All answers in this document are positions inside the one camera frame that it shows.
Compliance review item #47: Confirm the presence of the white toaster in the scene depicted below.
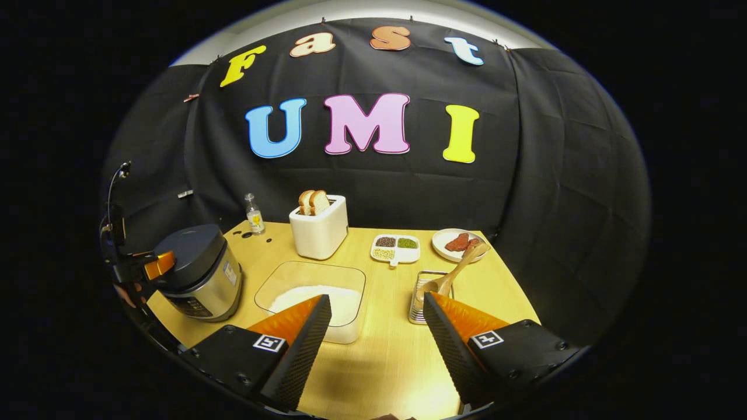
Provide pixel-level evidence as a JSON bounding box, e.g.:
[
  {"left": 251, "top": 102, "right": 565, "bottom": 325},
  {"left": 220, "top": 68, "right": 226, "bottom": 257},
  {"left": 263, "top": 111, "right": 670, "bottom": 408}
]
[{"left": 289, "top": 195, "right": 349, "bottom": 261}]

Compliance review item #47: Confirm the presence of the clear plastic container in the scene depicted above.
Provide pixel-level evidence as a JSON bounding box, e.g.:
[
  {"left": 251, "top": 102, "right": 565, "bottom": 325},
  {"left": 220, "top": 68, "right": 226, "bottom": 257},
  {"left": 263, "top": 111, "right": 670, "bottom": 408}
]
[{"left": 254, "top": 261, "right": 367, "bottom": 345}]

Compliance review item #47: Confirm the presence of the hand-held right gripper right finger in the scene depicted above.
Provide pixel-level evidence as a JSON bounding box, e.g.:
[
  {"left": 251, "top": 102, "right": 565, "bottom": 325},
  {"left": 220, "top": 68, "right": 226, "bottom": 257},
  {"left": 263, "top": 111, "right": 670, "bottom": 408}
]
[{"left": 423, "top": 292, "right": 581, "bottom": 409}]

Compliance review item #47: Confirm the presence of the small glass bottle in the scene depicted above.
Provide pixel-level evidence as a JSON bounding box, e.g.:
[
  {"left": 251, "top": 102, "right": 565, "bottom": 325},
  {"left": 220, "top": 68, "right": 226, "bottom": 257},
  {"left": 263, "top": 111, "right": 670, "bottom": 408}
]
[{"left": 245, "top": 193, "right": 266, "bottom": 235}]

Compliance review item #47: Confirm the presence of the pile of white rice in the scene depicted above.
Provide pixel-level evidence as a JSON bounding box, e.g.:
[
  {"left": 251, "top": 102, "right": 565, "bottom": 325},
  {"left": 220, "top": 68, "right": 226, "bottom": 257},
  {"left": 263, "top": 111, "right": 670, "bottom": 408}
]
[{"left": 268, "top": 285, "right": 362, "bottom": 344}]

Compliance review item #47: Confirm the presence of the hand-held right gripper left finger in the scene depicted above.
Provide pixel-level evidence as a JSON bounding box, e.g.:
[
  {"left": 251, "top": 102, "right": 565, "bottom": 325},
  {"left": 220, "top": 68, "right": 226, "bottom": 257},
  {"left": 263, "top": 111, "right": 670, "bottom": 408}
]
[{"left": 181, "top": 294, "right": 332, "bottom": 412}]

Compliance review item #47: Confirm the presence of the metal wire chopstick holder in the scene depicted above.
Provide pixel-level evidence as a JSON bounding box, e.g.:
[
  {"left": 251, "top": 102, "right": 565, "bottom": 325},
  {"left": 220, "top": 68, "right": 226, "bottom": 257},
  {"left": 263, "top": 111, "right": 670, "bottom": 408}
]
[{"left": 408, "top": 270, "right": 455, "bottom": 325}]

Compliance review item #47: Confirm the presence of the dark lidded silver rice cooker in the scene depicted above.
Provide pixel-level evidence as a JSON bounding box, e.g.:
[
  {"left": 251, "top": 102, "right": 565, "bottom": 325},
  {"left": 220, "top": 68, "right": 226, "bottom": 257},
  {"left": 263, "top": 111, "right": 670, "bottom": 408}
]
[{"left": 153, "top": 224, "right": 243, "bottom": 323}]

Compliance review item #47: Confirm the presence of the round white plate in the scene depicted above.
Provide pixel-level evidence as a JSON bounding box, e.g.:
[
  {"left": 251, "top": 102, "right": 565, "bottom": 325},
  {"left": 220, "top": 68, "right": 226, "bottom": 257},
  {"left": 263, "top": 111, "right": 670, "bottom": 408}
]
[{"left": 432, "top": 228, "right": 488, "bottom": 264}]

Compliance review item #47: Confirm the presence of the black backdrop cloth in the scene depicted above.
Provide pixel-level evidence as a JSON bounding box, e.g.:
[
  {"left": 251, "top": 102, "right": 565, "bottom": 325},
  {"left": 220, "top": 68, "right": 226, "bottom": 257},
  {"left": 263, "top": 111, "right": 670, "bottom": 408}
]
[{"left": 102, "top": 17, "right": 651, "bottom": 351}]

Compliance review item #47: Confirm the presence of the white divided dish of beans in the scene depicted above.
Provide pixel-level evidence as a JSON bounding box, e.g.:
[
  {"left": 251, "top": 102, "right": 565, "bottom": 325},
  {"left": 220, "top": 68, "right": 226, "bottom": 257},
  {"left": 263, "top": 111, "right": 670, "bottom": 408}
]
[{"left": 371, "top": 234, "right": 421, "bottom": 267}]

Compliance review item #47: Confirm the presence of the wooden spoon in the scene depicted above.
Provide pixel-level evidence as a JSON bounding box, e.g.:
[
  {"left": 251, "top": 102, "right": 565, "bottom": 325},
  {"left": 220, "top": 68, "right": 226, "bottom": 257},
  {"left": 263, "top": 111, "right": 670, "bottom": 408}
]
[{"left": 415, "top": 242, "right": 491, "bottom": 304}]

